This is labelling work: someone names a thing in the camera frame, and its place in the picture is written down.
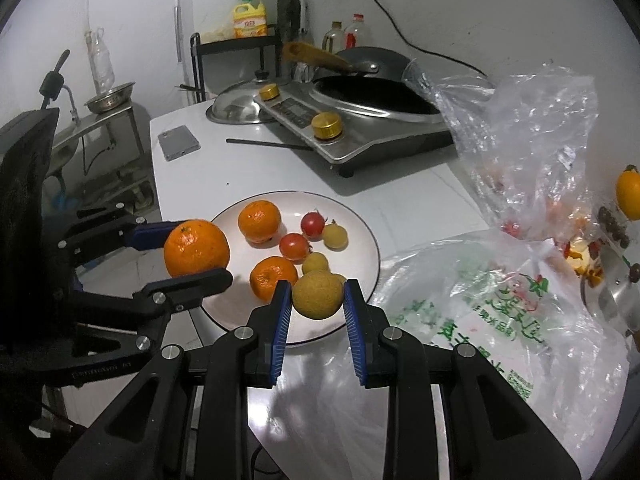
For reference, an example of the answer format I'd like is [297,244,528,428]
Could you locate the mandarin orange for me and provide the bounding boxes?
[250,256,298,304]
[238,200,282,244]
[163,220,231,278]

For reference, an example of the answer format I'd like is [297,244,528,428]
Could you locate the red cherry tomato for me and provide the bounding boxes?
[300,211,326,240]
[279,233,310,263]

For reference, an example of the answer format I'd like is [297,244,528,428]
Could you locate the white round plate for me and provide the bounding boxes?
[196,190,382,346]

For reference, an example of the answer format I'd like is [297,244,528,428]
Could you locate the grey smartphone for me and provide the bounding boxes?
[157,125,201,162]

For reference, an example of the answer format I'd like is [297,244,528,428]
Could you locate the black chopstick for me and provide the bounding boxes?
[226,138,314,152]

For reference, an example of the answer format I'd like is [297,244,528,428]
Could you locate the flat printed plastic bag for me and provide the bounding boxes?
[248,230,629,479]

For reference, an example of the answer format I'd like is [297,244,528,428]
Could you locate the steel pot lid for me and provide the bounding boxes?
[205,70,272,125]

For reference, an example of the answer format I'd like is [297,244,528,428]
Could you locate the silver induction cooker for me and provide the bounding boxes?
[255,76,452,177]

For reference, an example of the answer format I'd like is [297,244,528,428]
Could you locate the chrome sink faucet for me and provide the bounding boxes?
[39,49,80,126]

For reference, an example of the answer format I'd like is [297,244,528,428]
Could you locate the black metal shelf rack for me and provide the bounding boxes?
[182,24,283,103]

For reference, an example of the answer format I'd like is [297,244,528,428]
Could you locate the orange peel scraps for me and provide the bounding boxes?
[563,237,604,288]

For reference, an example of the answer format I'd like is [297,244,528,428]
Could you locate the yellow detergent jug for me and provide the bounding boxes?
[232,0,268,39]

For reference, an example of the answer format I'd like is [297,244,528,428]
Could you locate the crumpled clear plastic bag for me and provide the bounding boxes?
[402,62,599,245]

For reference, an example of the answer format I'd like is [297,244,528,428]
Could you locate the black umbrella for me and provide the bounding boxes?
[288,0,307,41]

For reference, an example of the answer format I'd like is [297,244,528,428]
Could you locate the dark grapes bowl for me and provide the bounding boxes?
[598,206,630,249]

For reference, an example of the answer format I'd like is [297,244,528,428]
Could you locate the oil bottle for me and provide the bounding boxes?
[321,21,346,54]

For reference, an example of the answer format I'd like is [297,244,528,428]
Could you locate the red cap sauce bottle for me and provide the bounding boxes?
[344,13,373,49]

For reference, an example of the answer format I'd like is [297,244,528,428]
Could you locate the large orange on stand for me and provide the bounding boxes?
[615,165,640,221]

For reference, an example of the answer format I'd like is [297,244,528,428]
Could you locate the black wok wooden handle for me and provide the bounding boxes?
[281,41,410,81]

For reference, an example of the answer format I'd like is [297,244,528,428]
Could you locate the black cooker power cable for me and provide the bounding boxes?
[333,0,490,79]

